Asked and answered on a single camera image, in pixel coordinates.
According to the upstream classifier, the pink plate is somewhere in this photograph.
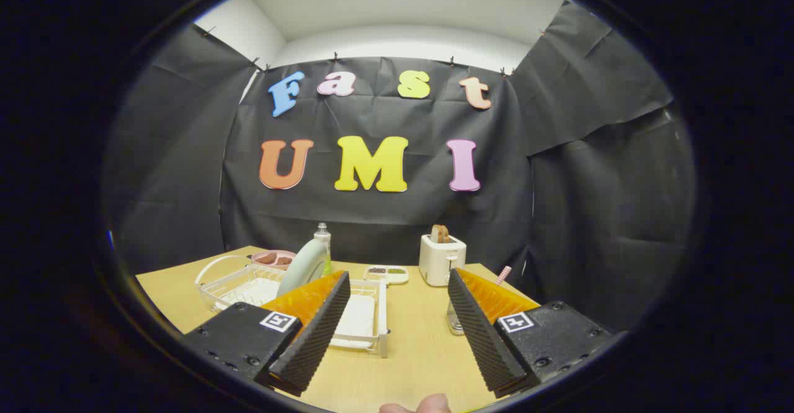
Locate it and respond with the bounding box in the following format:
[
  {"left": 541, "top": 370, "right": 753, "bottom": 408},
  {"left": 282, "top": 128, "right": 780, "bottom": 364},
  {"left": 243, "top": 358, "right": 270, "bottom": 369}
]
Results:
[{"left": 251, "top": 249, "right": 297, "bottom": 271}]

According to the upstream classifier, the metal wire basket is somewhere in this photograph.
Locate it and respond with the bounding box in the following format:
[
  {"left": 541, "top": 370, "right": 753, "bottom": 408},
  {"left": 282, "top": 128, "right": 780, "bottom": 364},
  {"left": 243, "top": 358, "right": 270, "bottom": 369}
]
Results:
[{"left": 446, "top": 301, "right": 466, "bottom": 336}]

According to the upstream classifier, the black backdrop cloth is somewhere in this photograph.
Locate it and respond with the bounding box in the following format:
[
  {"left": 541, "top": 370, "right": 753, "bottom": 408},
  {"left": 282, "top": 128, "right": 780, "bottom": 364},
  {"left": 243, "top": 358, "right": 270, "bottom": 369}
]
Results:
[{"left": 102, "top": 1, "right": 695, "bottom": 333}]

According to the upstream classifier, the white toaster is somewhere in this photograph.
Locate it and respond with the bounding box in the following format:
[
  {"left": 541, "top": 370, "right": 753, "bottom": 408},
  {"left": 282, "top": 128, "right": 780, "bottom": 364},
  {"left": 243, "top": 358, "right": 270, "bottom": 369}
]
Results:
[{"left": 419, "top": 234, "right": 467, "bottom": 287}]

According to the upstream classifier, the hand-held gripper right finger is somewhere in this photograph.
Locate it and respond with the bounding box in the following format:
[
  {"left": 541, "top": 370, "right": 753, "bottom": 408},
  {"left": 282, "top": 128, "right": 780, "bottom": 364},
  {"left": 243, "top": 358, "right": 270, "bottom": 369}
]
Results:
[{"left": 447, "top": 268, "right": 613, "bottom": 399}]

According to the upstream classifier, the pale green plate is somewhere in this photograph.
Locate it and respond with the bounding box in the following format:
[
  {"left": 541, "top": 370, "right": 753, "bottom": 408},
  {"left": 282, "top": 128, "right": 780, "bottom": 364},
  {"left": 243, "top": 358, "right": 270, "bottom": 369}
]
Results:
[{"left": 276, "top": 238, "right": 329, "bottom": 299}]

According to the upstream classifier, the white wire dish rack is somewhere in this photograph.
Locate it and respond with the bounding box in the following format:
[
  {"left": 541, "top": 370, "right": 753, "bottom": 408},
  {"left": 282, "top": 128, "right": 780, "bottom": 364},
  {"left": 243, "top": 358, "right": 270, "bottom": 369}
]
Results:
[{"left": 195, "top": 254, "right": 390, "bottom": 358}]

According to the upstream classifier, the clear bottle with green drink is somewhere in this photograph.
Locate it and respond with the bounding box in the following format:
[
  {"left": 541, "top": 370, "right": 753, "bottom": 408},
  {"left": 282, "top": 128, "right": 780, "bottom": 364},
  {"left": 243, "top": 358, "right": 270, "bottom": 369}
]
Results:
[{"left": 313, "top": 222, "right": 332, "bottom": 275}]

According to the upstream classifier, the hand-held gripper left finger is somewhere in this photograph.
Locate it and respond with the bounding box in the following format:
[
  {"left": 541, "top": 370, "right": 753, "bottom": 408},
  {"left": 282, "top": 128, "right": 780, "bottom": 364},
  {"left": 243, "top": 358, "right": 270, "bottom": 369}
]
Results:
[{"left": 183, "top": 270, "right": 351, "bottom": 397}]

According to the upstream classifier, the white divided tray with beans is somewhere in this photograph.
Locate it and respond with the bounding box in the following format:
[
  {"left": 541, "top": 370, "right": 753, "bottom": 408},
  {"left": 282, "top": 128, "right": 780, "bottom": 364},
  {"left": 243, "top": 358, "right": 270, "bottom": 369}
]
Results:
[{"left": 364, "top": 265, "right": 409, "bottom": 286}]

